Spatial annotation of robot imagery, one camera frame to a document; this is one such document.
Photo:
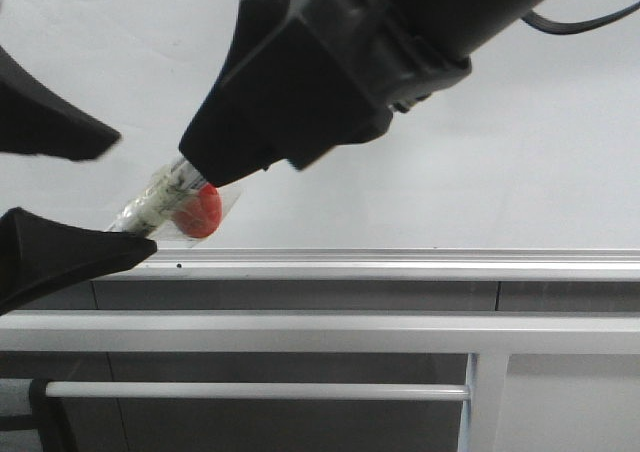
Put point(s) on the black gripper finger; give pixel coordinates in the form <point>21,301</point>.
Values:
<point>40,256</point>

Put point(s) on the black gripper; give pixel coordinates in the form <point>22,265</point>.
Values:
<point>310,75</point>

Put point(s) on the white whiteboard marker pen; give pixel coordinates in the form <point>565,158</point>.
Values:
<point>169,187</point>

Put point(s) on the red round magnet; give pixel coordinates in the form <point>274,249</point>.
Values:
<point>199,215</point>

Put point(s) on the large white whiteboard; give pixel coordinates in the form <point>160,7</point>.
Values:
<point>538,148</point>

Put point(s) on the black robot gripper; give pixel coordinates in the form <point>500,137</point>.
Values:
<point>36,121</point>

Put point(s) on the white round crossbar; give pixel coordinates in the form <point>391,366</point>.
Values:
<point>258,391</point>

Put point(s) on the aluminium whiteboard tray rail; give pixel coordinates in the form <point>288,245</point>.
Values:
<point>392,264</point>

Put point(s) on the white metal stand frame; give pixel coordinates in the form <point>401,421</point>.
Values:
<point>488,340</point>

